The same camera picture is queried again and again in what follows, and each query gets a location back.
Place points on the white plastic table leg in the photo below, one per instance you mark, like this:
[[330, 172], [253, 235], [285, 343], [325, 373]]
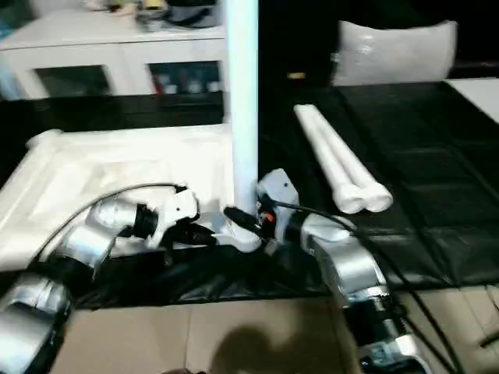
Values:
[[351, 163], [327, 156], [243, 97]]

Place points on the white plastic table top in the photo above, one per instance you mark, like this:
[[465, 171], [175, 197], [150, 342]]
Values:
[[117, 163]]

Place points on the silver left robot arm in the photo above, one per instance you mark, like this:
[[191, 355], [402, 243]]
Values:
[[82, 241]]

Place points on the small white jar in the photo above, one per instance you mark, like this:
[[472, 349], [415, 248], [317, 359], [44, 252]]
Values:
[[213, 86], [169, 88]]

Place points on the small tan tag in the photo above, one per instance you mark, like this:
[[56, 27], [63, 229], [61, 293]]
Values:
[[296, 75]]

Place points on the black mat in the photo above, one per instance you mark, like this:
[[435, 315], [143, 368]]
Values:
[[429, 175]]

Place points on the white cabinet with glass doors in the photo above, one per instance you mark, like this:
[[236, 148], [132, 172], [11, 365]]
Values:
[[117, 50]]

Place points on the grey cushion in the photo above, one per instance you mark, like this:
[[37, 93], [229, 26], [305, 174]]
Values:
[[393, 54]]

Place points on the grey bag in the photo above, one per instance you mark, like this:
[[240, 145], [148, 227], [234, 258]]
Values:
[[195, 13]]

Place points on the small beige object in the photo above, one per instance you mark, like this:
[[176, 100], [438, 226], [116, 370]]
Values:
[[154, 3]]

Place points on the white flat panel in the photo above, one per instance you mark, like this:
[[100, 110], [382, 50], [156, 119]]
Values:
[[479, 91]]

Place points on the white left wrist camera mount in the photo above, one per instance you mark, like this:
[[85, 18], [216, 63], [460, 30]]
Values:
[[179, 206]]

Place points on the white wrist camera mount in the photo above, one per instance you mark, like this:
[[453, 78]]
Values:
[[278, 187], [179, 206]]

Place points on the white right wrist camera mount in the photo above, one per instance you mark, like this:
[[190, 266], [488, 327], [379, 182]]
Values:
[[278, 187]]

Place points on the black metal frame bar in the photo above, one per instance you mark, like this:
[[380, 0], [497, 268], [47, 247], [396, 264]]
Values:
[[490, 341]]

